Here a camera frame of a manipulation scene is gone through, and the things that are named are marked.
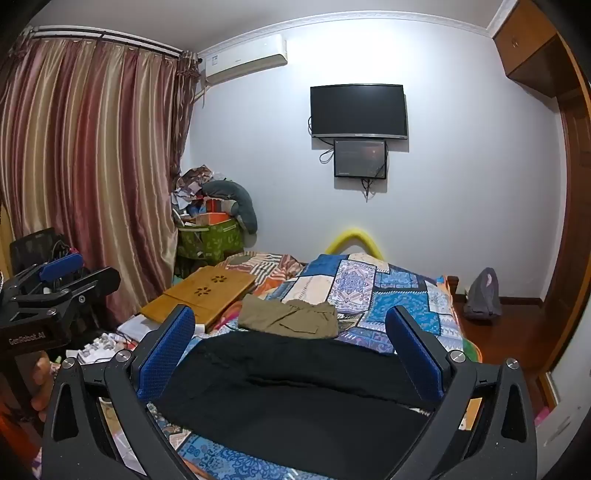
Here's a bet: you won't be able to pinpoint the orange striped bedsheet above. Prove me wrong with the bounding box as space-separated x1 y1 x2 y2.
214 251 308 306

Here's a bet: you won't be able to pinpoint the pile of paper clutter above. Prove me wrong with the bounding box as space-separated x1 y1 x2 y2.
171 163 232 217

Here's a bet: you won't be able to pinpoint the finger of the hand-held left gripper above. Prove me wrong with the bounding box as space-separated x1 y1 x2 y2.
13 253 85 296
44 266 122 319

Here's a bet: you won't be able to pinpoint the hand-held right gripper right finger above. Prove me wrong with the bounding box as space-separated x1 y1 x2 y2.
385 305 539 480

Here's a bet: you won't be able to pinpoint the striped red gold curtain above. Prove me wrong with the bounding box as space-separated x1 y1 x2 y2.
0 34 200 325

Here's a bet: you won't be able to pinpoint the white sliding wardrobe door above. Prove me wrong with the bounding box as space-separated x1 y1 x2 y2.
534 340 591 463

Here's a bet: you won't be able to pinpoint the black wall television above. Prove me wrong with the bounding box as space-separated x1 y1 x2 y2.
310 83 410 140

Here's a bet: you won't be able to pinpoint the blue patchwork blanket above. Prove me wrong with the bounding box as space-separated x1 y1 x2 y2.
152 251 468 480

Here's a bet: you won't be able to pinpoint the small black monitor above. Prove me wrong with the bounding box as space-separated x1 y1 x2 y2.
333 138 388 179

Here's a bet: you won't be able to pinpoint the wooden door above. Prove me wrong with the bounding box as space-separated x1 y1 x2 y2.
538 28 591 376

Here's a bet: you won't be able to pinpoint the grey bag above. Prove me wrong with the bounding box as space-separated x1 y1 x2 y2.
462 267 503 322

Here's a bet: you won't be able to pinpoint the white air conditioner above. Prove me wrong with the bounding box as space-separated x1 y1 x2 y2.
198 33 288 86

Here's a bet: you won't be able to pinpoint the khaki pants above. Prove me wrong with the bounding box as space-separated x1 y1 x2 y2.
238 293 341 341

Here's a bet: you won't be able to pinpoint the white curtain rod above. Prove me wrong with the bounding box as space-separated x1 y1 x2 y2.
27 25 200 59

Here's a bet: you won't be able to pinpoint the wooden lap desk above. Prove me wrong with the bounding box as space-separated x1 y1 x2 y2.
139 265 257 331

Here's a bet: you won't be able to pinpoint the black pants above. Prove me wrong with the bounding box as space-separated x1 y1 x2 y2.
148 331 445 474

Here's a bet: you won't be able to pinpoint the person's left hand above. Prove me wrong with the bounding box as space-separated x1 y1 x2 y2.
28 350 64 411

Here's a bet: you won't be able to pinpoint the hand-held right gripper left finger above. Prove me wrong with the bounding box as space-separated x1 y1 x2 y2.
41 305 197 480

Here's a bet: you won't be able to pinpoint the green storage box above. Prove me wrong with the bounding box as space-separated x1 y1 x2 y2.
177 219 245 267

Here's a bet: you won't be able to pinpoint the wooden overhead cabinet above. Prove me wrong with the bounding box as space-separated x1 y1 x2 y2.
491 0 579 99

